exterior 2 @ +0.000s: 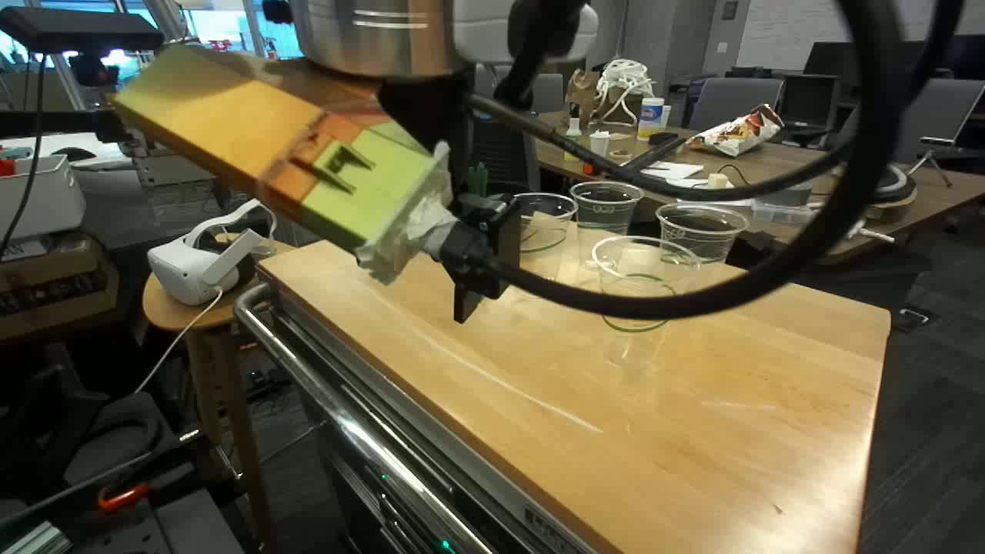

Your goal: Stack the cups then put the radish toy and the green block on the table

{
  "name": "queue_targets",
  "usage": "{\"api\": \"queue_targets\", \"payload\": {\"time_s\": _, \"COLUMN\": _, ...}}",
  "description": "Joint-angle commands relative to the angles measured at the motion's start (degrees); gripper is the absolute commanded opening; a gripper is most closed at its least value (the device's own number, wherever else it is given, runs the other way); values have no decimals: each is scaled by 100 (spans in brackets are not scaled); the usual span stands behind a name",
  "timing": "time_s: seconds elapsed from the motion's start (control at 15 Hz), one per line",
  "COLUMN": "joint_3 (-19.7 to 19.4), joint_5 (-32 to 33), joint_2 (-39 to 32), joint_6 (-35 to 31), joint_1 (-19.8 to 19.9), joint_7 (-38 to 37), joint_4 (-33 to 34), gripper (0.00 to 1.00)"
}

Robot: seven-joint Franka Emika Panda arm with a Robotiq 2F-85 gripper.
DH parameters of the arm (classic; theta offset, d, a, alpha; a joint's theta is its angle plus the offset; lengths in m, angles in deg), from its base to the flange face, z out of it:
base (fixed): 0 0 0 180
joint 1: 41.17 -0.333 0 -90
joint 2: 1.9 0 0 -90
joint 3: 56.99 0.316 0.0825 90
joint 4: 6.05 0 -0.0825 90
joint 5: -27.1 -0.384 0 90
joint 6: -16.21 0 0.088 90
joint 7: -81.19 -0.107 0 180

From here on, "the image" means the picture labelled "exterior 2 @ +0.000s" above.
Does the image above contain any chip bag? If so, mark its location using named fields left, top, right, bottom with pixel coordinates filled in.
left=686, top=105, right=783, bottom=157

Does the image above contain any clear cup with green logo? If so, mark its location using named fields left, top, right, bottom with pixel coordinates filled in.
left=591, top=233, right=699, bottom=362

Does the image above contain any white VR headset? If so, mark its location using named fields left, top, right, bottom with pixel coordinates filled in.
left=146, top=201, right=273, bottom=303

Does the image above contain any metal cart handle rail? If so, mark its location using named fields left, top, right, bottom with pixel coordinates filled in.
left=237, top=286, right=492, bottom=554

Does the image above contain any clear plastic cup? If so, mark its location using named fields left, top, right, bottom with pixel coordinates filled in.
left=569, top=180, right=643, bottom=233
left=655, top=204, right=748, bottom=261
left=513, top=191, right=578, bottom=251

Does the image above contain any wooden office desk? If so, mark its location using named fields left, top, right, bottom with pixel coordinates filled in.
left=535, top=111, right=985, bottom=264

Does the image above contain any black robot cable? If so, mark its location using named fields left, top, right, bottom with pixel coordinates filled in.
left=464, top=0, right=966, bottom=319

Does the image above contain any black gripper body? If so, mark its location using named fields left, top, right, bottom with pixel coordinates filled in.
left=441, top=194, right=520, bottom=299

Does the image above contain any round wooden stool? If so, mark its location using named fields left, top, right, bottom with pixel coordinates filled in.
left=142, top=270, right=273, bottom=554

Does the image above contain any robot arm with orange-green cover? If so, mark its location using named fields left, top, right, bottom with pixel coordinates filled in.
left=112, top=0, right=593, bottom=319

